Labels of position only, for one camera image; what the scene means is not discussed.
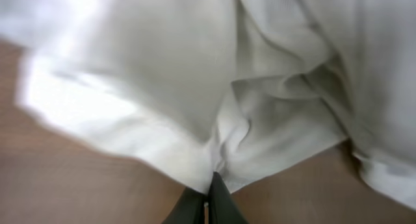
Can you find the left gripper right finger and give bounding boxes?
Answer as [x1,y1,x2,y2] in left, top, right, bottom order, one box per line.
[208,172,248,224]

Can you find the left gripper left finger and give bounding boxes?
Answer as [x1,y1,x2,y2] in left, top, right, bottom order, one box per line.
[162,188,206,224]

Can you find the white t-shirt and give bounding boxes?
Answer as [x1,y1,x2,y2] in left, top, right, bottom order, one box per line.
[1,0,415,208]

